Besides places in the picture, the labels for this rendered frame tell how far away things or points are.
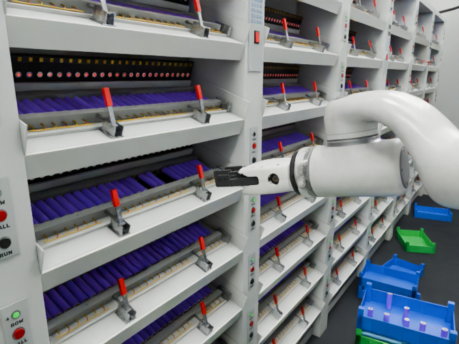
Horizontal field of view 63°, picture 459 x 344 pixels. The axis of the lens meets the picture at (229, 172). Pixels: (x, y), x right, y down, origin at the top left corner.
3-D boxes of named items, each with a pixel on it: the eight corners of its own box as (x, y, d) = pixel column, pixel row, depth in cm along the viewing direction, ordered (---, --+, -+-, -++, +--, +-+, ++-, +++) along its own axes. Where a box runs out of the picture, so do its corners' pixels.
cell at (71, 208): (61, 201, 80) (80, 217, 77) (53, 203, 79) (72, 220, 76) (62, 194, 79) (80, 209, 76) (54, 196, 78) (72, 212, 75)
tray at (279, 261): (322, 242, 177) (335, 218, 171) (254, 304, 129) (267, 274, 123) (287, 220, 186) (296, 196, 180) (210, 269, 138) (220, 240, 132)
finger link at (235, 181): (236, 189, 62) (225, 185, 68) (278, 179, 65) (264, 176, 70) (235, 181, 62) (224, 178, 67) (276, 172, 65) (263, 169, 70)
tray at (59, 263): (239, 201, 112) (249, 173, 108) (38, 294, 64) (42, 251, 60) (190, 168, 121) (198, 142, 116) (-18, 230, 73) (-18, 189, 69)
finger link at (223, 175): (236, 190, 67) (207, 190, 71) (246, 185, 69) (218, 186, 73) (233, 172, 66) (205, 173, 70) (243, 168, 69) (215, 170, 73)
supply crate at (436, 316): (451, 321, 137) (454, 302, 135) (453, 356, 120) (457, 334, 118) (365, 299, 151) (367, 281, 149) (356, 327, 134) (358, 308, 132)
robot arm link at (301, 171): (311, 204, 59) (294, 203, 61) (331, 190, 66) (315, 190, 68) (303, 151, 58) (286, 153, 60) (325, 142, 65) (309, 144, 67)
